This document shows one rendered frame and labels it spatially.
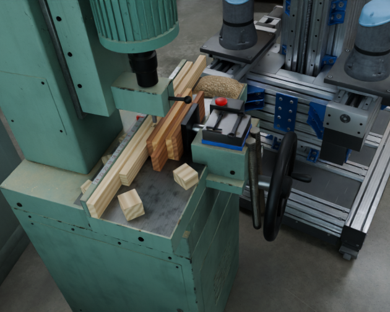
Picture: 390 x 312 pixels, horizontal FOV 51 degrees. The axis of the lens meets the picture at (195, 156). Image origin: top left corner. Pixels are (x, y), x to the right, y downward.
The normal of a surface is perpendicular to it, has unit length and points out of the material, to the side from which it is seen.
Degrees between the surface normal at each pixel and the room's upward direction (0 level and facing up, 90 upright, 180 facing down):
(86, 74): 90
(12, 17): 90
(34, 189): 0
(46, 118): 90
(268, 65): 0
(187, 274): 90
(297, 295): 0
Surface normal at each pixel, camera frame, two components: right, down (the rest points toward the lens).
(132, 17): 0.10, 0.68
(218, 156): -0.35, 0.66
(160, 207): -0.07, -0.72
